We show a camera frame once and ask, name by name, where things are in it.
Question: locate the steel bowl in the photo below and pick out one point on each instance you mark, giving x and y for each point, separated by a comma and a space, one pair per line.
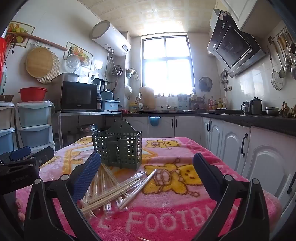
272, 111

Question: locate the white perforated steamer plate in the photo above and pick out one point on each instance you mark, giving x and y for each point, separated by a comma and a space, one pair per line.
73, 61

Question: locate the white water heater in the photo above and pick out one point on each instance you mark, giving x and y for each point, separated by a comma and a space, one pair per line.
108, 38

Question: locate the fruit wall poster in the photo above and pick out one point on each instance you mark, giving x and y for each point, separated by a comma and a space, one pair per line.
81, 54
19, 32

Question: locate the pink printed blanket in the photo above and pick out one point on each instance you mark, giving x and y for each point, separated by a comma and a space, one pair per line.
166, 208

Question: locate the black microwave oven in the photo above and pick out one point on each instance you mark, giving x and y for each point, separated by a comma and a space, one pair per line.
78, 96

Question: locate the kitchen window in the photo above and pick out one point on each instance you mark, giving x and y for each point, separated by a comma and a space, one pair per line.
167, 64

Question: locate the blue hanging bin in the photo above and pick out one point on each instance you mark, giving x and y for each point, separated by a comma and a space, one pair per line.
154, 121

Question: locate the pale blue knife rack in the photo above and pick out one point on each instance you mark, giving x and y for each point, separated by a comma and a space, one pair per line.
182, 100

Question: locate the white upper cabinet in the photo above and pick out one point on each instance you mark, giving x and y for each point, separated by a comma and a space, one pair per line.
238, 11

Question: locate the brown woven basket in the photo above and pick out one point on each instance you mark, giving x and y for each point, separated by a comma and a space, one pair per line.
6, 97

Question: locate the row of hanging metal ladles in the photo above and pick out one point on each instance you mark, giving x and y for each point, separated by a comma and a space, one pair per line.
288, 58

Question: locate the striped woven round mat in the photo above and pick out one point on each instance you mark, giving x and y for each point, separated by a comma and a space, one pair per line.
55, 74

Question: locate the red plastic bag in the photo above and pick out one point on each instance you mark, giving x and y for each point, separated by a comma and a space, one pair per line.
2, 60

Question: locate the dark glass bottle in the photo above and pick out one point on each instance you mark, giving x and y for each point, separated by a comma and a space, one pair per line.
99, 99

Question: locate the round bamboo tray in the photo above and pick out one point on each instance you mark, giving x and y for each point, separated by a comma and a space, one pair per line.
38, 62

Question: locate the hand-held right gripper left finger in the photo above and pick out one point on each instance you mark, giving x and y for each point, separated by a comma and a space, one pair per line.
86, 176

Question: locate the small dark coffee press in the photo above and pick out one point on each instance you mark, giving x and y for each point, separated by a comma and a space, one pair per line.
245, 107

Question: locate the stacked steel pots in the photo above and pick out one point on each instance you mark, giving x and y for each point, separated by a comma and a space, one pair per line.
86, 128

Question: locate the black electric kettle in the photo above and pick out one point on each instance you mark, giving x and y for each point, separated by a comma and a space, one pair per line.
98, 84

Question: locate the hanging small kitchen utensils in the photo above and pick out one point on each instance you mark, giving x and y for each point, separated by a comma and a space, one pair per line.
223, 78

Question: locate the white base cabinets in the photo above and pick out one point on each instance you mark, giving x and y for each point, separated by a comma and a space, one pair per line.
231, 143

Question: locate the bunch of wooden chopsticks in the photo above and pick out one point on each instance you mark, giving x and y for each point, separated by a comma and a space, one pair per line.
129, 185

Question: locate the blue-grey dish box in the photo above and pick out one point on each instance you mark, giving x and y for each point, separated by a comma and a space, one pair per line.
111, 105

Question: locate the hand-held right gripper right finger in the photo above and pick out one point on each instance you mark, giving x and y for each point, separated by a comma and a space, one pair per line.
205, 176

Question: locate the black kitchen countertop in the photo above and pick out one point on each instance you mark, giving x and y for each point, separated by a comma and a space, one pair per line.
266, 121

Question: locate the red plastic basin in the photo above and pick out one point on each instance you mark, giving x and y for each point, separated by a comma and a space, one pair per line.
32, 93

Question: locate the grey small appliance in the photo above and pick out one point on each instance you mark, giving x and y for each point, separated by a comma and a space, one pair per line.
107, 95

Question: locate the black range hood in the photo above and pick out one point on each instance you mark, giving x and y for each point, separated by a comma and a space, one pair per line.
233, 46

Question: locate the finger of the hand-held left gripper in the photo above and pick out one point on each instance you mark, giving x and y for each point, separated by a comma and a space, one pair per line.
19, 153
45, 154

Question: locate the white round hanging lid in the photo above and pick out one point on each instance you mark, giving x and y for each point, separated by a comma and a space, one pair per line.
128, 90

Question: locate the pile of ginger roots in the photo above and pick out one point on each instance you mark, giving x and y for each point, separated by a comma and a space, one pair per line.
288, 110

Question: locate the pale cutting board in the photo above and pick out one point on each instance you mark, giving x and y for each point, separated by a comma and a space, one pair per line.
146, 97

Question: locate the cluster of condiment bottles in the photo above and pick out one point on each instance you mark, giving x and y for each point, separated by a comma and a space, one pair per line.
216, 103

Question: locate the pale blue plastic drawer unit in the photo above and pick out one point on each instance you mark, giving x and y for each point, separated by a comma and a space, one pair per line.
33, 125
5, 127

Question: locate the green perforated utensil basket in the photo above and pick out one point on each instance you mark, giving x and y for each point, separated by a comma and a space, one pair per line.
118, 148

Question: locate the small wall fan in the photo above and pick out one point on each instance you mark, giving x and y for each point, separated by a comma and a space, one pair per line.
205, 83

